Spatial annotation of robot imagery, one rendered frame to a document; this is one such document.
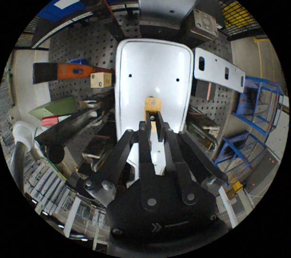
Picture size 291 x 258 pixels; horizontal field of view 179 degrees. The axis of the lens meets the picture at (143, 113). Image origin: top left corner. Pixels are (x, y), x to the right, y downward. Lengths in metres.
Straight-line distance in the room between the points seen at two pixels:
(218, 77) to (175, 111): 0.20
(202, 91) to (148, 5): 0.29
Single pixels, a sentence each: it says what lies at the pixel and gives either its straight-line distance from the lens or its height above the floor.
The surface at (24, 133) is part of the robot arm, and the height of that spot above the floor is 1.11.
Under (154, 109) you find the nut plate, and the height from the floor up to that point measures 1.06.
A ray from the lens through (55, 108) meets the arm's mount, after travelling 0.64.
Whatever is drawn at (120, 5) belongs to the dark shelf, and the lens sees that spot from 0.35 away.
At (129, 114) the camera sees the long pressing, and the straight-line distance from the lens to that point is 0.28.
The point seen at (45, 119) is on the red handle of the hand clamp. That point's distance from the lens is 0.26.
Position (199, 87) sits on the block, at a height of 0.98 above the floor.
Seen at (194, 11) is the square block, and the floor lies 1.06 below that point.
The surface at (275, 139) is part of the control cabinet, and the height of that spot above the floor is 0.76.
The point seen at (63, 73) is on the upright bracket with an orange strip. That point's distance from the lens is 0.17.
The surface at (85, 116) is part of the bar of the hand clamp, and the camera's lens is 0.22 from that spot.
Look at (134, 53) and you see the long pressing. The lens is 0.27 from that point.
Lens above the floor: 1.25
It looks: 69 degrees down
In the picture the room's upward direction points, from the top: 178 degrees counter-clockwise
